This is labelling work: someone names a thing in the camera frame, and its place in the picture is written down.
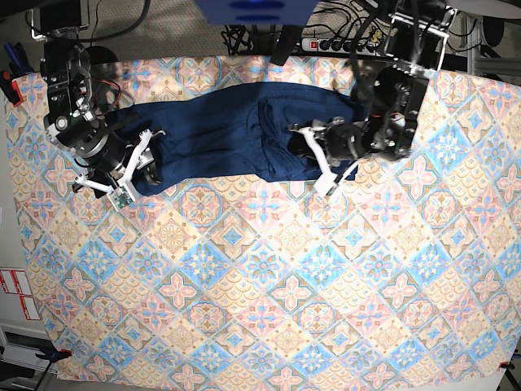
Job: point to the blue long-sleeve shirt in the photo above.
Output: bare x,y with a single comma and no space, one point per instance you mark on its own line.
239,130

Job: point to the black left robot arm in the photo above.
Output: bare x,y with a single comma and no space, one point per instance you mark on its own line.
412,52

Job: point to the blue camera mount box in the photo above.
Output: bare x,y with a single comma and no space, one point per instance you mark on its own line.
284,12

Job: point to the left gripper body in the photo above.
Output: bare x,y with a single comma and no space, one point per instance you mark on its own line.
345,141

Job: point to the patterned tile tablecloth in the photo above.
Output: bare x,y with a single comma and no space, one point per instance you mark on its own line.
410,278

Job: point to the blue clamp upper left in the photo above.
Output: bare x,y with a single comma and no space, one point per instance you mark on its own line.
19,64

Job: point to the black bracket under camera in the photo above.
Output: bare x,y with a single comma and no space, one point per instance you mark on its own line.
287,40

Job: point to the blue clamp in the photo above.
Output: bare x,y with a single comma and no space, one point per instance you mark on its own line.
19,64
52,355

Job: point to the red black clamp left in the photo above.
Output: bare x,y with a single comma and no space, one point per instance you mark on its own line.
10,89

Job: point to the white power strip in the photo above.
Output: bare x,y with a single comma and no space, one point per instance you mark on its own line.
337,46

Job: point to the blue clamp lower left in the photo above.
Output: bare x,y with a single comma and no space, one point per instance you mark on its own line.
52,355

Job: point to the red white label stickers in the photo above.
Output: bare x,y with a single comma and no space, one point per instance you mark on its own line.
14,283

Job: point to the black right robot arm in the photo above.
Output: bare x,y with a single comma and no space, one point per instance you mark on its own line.
76,124

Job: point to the orange clamp lower right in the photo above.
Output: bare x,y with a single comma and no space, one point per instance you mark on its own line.
507,365

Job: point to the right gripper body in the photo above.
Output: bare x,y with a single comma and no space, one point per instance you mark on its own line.
104,155

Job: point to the black round stand base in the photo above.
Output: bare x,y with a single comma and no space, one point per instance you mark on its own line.
101,55

